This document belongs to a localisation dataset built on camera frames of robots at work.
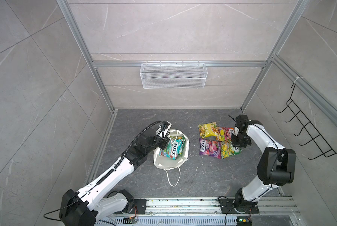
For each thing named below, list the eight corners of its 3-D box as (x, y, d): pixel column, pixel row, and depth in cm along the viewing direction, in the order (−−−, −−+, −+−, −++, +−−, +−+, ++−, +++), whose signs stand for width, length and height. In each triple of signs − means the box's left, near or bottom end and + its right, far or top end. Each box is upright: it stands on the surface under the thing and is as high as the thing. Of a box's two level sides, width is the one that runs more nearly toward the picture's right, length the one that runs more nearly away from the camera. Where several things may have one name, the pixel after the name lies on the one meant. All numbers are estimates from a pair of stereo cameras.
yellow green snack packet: (200, 138, 104) (201, 134, 100) (198, 126, 111) (199, 122, 107) (217, 138, 104) (219, 134, 100) (214, 126, 111) (216, 122, 107)
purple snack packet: (197, 154, 94) (198, 152, 92) (199, 139, 102) (200, 137, 99) (219, 159, 92) (220, 157, 90) (219, 143, 100) (221, 141, 97)
